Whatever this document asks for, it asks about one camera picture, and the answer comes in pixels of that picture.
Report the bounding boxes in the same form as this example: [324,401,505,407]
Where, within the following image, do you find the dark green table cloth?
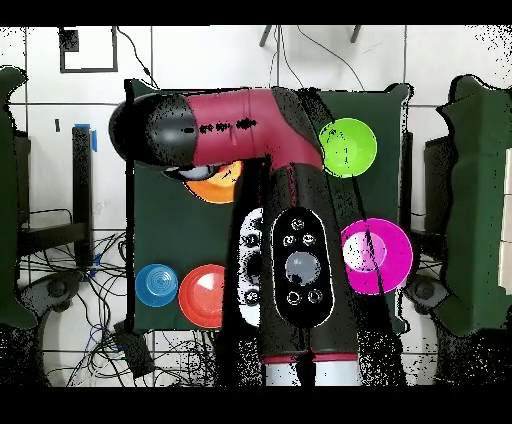
[125,78,411,333]

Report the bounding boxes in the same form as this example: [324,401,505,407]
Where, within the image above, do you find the green plastic bowl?
[318,117,378,179]

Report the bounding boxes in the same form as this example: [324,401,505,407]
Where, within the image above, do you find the black square floor frame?
[58,26,120,74]

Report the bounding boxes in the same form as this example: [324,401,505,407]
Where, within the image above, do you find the black floor box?
[112,320,156,380]

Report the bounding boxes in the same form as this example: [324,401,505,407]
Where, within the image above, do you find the tangled floor cables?
[17,227,219,387]

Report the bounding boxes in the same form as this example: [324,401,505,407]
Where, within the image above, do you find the blue plastic bowl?
[134,263,180,309]

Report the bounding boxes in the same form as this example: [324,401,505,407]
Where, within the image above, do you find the blue tape strip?
[74,122,98,153]

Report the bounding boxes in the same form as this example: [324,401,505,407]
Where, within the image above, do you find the pink plastic bowl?
[340,217,414,297]

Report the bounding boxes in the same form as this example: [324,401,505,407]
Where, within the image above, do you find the green covered side table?
[433,74,512,337]
[0,65,37,329]

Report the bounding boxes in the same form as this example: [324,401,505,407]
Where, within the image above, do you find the black metal stand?
[17,124,95,268]

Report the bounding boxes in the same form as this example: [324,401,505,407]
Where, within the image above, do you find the orange plastic bowl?
[181,159,245,206]

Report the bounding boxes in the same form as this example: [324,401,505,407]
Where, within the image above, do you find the black floor cable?
[115,26,161,90]

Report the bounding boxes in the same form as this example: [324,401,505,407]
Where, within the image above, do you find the red-orange plastic bowl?
[177,263,226,330]

